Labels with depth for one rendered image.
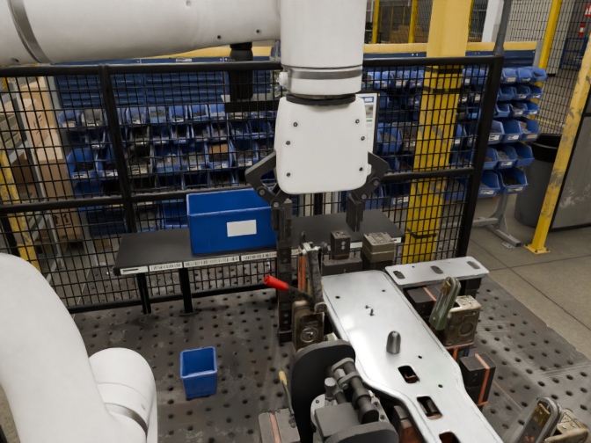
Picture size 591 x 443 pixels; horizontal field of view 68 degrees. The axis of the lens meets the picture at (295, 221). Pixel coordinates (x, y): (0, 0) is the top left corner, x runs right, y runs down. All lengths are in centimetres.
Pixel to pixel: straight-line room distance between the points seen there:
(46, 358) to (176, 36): 38
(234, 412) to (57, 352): 78
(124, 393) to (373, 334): 59
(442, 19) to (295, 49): 121
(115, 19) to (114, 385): 48
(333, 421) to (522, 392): 89
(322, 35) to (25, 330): 44
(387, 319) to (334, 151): 71
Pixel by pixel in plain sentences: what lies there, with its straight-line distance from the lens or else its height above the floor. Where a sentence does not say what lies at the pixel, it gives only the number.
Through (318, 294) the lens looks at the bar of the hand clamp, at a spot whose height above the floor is 110.
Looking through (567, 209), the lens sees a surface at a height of 32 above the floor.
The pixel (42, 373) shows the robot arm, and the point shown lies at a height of 131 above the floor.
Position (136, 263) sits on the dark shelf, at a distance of 134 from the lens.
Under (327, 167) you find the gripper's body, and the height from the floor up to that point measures 153.
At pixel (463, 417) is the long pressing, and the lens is 94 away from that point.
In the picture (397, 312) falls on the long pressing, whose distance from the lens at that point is 115.
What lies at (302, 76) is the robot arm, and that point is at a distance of 45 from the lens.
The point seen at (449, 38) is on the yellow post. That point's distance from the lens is 163.
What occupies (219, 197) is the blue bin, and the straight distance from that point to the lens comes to 143.
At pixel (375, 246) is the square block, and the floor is 105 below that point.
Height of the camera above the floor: 168
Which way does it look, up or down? 26 degrees down
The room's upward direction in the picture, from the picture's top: straight up
